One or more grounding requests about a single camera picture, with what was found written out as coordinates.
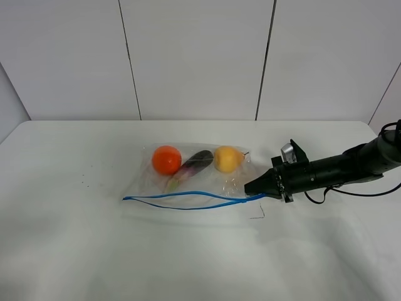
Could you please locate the black cable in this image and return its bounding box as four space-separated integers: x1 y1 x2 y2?
304 120 401 204

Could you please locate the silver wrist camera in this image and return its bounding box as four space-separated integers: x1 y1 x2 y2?
281 143 297 164

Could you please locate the orange fruit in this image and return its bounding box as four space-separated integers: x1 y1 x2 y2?
152 145 182 176

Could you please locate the clear zip bag blue seal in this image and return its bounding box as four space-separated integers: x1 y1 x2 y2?
122 143 265 219

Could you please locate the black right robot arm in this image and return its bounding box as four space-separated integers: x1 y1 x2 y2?
244 121 400 204

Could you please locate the purple eggplant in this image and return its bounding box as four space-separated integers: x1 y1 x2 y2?
164 150 214 193

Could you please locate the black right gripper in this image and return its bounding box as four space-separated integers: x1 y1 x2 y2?
244 139 310 203

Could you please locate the yellow pear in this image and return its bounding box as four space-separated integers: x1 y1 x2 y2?
214 145 249 174

